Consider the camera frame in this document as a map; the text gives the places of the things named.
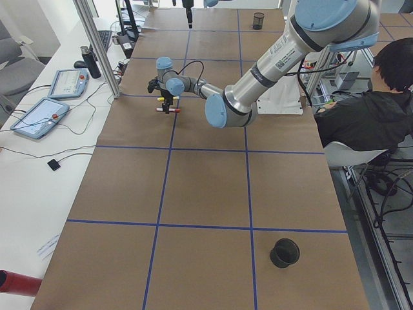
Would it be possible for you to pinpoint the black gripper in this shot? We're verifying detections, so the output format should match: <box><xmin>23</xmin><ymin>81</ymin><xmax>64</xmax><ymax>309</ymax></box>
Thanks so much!
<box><xmin>161</xmin><ymin>7</ymin><xmax>193</xmax><ymax>114</ymax></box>

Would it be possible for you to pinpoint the red capped marker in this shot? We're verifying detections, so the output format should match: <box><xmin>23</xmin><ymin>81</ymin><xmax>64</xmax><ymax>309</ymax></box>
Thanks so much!
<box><xmin>156</xmin><ymin>107</ymin><xmax>181</xmax><ymax>114</ymax></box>

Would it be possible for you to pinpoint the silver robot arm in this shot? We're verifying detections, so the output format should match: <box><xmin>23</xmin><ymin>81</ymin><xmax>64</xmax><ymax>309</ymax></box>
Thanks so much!
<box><xmin>182</xmin><ymin>0</ymin><xmax>219</xmax><ymax>29</ymax></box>
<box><xmin>148</xmin><ymin>1</ymin><xmax>381</xmax><ymax>128</ymax></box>

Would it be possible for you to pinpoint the yellow marker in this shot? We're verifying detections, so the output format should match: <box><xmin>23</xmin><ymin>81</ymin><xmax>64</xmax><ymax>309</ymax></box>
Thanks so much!
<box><xmin>157</xmin><ymin>96</ymin><xmax>180</xmax><ymax>101</ymax></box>

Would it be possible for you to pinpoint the black keyboard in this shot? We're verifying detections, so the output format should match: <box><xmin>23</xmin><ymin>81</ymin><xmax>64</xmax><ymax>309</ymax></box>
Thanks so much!
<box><xmin>97</xmin><ymin>30</ymin><xmax>112</xmax><ymax>52</ymax></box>

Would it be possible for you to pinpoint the black water bottle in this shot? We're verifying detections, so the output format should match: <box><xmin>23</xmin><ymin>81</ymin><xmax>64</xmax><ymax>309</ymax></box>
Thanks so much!
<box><xmin>80</xmin><ymin>46</ymin><xmax>101</xmax><ymax>79</ymax></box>

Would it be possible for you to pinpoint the near black mesh cup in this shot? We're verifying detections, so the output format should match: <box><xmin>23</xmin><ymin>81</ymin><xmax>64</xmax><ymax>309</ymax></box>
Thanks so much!
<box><xmin>252</xmin><ymin>12</ymin><xmax>265</xmax><ymax>30</ymax></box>

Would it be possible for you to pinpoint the black mesh cup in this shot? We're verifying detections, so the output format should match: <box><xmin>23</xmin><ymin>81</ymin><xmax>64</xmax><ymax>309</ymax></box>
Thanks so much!
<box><xmin>252</xmin><ymin>12</ymin><xmax>265</xmax><ymax>30</ymax></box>
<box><xmin>270</xmin><ymin>238</ymin><xmax>300</xmax><ymax>268</ymax></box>

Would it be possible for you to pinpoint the black computer mouse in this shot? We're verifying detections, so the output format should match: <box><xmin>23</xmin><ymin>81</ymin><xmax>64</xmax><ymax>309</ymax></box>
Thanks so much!
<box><xmin>73</xmin><ymin>61</ymin><xmax>88</xmax><ymax>68</ymax></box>

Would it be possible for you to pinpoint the far blue teach pendant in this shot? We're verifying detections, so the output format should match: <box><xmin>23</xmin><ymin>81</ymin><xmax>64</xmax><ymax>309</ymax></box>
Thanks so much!
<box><xmin>48</xmin><ymin>68</ymin><xmax>89</xmax><ymax>99</ymax></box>

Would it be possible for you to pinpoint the blue teach pendant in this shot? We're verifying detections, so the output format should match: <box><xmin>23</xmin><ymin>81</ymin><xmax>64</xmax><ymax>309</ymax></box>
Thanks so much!
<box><xmin>10</xmin><ymin>98</ymin><xmax>70</xmax><ymax>140</ymax></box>
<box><xmin>48</xmin><ymin>68</ymin><xmax>89</xmax><ymax>99</ymax></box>

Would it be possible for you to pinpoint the near blue teach pendant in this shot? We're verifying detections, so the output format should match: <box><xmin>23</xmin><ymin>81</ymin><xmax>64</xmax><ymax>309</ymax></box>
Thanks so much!
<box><xmin>10</xmin><ymin>98</ymin><xmax>70</xmax><ymax>140</ymax></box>

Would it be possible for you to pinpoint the brown paper mat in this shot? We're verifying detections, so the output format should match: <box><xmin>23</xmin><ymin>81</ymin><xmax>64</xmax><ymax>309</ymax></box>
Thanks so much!
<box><xmin>32</xmin><ymin>8</ymin><xmax>369</xmax><ymax>309</ymax></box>

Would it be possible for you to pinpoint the small black puck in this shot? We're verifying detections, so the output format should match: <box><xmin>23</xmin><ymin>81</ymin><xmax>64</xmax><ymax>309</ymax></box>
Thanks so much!
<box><xmin>47</xmin><ymin>159</ymin><xmax>61</xmax><ymax>171</ymax></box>

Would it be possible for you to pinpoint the person in black jacket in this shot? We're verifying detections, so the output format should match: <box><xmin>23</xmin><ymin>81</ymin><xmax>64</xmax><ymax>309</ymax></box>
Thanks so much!
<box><xmin>314</xmin><ymin>37</ymin><xmax>412</xmax><ymax>151</ymax></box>

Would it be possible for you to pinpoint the far black mesh cup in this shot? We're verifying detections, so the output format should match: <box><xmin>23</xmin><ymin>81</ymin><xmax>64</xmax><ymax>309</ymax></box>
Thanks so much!
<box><xmin>270</xmin><ymin>238</ymin><xmax>300</xmax><ymax>268</ymax></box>

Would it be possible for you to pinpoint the red cylinder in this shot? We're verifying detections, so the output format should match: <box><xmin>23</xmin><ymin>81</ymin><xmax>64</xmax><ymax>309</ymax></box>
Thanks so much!
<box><xmin>1</xmin><ymin>270</ymin><xmax>43</xmax><ymax>297</ymax></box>

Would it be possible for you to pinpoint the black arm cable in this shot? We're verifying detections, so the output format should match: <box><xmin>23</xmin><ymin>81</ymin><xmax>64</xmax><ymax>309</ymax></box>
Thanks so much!
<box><xmin>161</xmin><ymin>60</ymin><xmax>205</xmax><ymax>81</ymax></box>

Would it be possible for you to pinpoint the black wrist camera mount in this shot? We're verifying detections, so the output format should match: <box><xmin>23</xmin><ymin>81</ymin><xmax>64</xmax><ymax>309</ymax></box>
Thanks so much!
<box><xmin>147</xmin><ymin>77</ymin><xmax>161</xmax><ymax>94</ymax></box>

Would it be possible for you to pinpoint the aluminium frame post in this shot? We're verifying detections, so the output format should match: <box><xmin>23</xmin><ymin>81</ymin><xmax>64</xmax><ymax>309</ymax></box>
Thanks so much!
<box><xmin>73</xmin><ymin>0</ymin><xmax>121</xmax><ymax>99</ymax></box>

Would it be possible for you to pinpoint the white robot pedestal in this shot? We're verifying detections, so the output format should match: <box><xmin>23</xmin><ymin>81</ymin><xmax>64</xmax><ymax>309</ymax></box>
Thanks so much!
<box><xmin>257</xmin><ymin>76</ymin><xmax>303</xmax><ymax>115</ymax></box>

